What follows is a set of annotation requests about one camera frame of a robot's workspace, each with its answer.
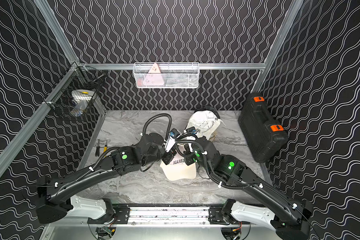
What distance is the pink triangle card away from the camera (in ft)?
2.95

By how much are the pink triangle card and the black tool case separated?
1.85 ft

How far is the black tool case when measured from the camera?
76 cm
